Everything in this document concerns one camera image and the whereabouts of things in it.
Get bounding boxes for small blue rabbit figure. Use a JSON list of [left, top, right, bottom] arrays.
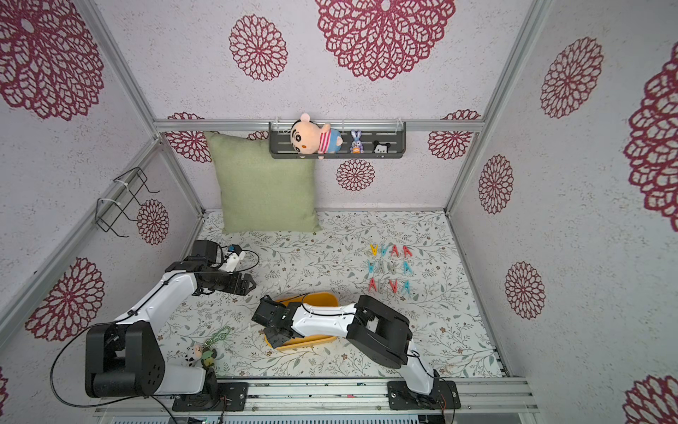
[[351, 130, 364, 155]]

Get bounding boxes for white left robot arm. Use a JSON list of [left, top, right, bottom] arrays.
[[85, 257, 256, 398]]

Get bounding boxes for plush keychain with green ring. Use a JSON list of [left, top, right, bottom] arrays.
[[185, 326, 231, 369]]

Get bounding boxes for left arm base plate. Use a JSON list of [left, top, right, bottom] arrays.
[[172, 382, 249, 413]]

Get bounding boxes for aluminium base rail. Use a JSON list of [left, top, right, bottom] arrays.
[[100, 375, 540, 417]]

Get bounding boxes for dark wall shelf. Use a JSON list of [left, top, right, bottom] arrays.
[[268, 119, 406, 159]]

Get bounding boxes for yellow plastic storage box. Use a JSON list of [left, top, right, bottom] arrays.
[[275, 291, 339, 351]]

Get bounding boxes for black wire wall rack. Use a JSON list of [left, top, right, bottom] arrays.
[[94, 166, 159, 239]]

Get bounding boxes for green cushion pillow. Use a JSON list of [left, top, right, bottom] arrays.
[[204, 132, 321, 234]]

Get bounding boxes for cartoon boy plush doll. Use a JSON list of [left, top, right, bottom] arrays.
[[290, 113, 344, 159]]

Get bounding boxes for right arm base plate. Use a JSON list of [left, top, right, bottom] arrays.
[[387, 378, 461, 411]]

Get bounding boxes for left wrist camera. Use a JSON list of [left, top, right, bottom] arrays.
[[191, 240, 221, 264]]

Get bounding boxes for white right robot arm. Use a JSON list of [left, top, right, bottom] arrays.
[[252, 295, 437, 396]]

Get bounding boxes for black white mouse figure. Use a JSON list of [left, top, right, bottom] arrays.
[[373, 141, 391, 155]]

